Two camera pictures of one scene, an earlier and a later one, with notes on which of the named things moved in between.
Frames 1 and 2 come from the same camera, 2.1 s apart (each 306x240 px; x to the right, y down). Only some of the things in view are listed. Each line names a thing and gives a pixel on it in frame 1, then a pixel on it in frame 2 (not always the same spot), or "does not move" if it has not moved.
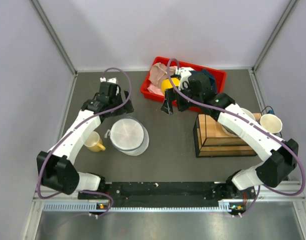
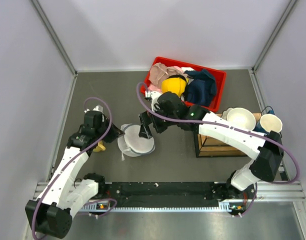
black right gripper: x=170 y=95 to x=146 y=118
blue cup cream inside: x=271 y=122 does not move
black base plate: x=170 y=194 does not move
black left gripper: x=120 y=111 to x=115 y=132
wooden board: x=210 y=141 does not move
